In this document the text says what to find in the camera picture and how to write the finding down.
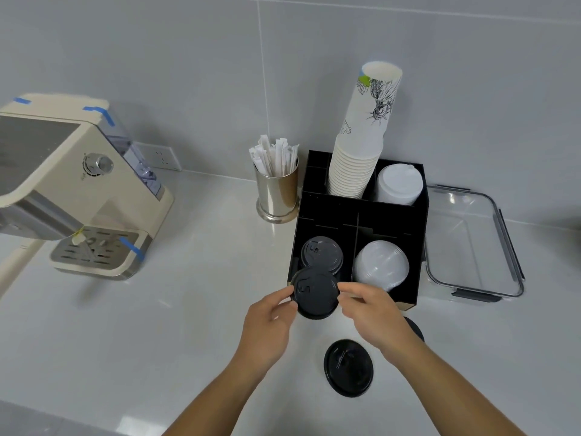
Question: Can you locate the silver machine knob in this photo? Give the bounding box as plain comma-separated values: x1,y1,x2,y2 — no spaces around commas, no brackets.
82,152,114,178

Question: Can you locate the stack of white cup lids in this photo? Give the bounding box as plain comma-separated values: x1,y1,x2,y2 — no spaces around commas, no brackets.
375,163,425,206

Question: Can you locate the person's right forearm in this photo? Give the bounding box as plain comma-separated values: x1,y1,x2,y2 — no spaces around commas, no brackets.
385,331,528,436

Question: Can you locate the clear water tank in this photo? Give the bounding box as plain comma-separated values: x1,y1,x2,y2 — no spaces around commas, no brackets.
106,109,163,198

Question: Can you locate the black compartment organizer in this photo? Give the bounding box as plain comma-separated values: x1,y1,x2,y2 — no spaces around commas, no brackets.
286,150,430,313

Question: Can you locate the person's right hand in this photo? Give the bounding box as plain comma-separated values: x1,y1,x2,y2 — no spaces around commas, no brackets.
337,282,425,365

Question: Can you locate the cream espresso coffee machine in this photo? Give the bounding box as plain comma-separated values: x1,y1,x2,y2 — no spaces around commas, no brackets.
0,93,175,282

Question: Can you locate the stack of printed paper cups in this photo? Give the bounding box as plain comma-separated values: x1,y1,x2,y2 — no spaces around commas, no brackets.
326,61,404,200

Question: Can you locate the metal cylinder holder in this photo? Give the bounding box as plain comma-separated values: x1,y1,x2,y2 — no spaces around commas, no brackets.
254,158,300,225

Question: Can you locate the clear plastic storage container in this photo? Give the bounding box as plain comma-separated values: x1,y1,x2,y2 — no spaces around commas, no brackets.
422,184,526,304

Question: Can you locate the person's left forearm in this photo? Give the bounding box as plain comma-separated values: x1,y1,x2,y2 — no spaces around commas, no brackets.
161,353,283,436

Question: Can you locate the single black lid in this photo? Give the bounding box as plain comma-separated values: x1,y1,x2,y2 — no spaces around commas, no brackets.
403,316,426,344
323,339,375,398
289,266,342,321

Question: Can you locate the person's left hand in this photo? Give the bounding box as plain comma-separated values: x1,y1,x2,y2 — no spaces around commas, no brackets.
236,286,300,373

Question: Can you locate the bundle of paper-wrapped stirrers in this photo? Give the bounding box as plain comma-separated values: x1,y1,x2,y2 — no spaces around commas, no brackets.
248,134,300,177

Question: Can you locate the white wall socket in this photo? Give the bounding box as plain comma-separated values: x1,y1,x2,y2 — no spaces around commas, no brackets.
135,142,182,172

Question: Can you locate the stack of black cup lids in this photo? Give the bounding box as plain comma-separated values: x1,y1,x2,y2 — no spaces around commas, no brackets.
300,236,345,274

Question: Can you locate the stack of clear dome lids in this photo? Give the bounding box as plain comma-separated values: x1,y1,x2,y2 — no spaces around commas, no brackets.
353,240,410,294

